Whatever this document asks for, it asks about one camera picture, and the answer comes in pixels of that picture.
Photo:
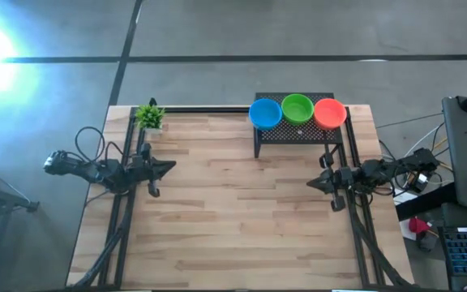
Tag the black aluminium frame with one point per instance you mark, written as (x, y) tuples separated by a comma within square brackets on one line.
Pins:
[(205, 108)]

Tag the red mini bowl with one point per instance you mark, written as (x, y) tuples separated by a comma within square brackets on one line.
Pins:
[(330, 114)]

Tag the white paper sheet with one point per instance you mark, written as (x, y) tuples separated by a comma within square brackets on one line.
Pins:
[(404, 196)]

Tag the small black clamp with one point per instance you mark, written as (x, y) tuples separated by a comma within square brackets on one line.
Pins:
[(152, 101)]

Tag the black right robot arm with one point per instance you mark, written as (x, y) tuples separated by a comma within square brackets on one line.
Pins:
[(379, 172)]

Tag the black perforated metal rack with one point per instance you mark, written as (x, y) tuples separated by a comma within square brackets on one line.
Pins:
[(298, 136)]

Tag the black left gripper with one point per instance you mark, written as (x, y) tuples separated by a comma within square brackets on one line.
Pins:
[(142, 170)]

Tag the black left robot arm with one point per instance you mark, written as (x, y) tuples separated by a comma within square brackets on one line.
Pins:
[(95, 172)]

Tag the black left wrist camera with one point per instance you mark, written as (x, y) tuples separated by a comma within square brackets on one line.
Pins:
[(146, 149)]

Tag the green mini bowl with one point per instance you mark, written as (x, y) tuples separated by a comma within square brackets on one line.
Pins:
[(297, 109)]

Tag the dark grey stand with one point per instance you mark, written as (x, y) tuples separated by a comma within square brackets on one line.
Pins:
[(32, 206)]

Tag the blue mini bowl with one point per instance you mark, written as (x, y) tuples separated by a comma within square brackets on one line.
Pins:
[(265, 114)]

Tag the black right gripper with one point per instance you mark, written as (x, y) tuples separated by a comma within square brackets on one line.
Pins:
[(343, 180)]

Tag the white power adapter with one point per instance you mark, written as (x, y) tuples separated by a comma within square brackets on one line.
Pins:
[(421, 179)]

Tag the red crumpled item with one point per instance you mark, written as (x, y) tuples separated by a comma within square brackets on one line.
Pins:
[(418, 225)]

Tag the green plant in white pot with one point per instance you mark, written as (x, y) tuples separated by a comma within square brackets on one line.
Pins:
[(149, 117)]

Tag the thick black bar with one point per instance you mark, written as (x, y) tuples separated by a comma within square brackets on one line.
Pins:
[(428, 203)]

